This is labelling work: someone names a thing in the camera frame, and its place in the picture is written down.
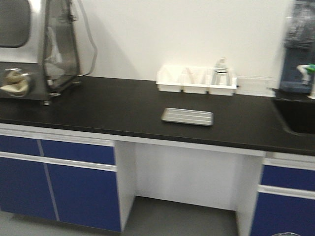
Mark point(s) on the silver metal tray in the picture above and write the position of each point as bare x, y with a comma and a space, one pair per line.
186, 116

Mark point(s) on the blue white bench cabinet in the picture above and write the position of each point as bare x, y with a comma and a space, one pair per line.
77, 178

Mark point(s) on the white left organizer bin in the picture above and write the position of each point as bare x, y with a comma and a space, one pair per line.
169, 78

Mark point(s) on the white organizer bin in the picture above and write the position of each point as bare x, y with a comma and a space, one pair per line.
169, 78
224, 90
196, 80

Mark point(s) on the white middle organizer bin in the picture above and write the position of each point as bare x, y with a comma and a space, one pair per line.
196, 80

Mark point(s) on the white right organizer bin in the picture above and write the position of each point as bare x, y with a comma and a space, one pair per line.
224, 90

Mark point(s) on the clear conical flask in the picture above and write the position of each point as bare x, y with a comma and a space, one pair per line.
219, 72

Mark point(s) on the clear plastic box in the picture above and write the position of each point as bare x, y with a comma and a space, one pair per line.
255, 86

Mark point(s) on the transparent airlock chamber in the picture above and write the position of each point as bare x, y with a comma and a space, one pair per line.
61, 58

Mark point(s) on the blue white right cabinet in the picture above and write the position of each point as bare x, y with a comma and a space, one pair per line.
276, 195

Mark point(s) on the black lab sink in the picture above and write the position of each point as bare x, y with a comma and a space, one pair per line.
297, 117

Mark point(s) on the beige rubber glove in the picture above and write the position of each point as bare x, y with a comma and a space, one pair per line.
16, 82

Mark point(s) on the blue water dispenser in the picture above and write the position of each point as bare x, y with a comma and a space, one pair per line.
299, 45

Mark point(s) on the white green faucet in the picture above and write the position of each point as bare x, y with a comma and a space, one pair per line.
308, 77

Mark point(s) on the stainless steel glove box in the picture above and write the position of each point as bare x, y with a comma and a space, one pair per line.
23, 44

